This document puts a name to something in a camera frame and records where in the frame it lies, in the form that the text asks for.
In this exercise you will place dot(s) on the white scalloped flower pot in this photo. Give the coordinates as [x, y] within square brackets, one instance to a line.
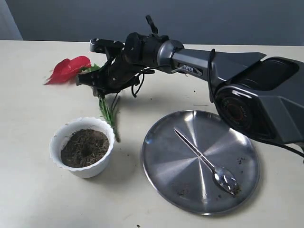
[82, 146]

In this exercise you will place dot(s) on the metal spoon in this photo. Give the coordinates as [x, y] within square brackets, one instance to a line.
[222, 177]

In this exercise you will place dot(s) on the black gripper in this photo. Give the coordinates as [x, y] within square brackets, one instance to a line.
[112, 76]

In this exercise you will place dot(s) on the red artificial anthurium plant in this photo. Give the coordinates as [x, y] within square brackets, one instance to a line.
[68, 69]

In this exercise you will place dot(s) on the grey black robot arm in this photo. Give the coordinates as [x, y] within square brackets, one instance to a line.
[259, 96]

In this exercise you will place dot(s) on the round steel plate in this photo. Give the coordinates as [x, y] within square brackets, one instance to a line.
[182, 178]

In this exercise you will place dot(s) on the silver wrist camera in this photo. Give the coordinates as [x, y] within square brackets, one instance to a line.
[105, 46]

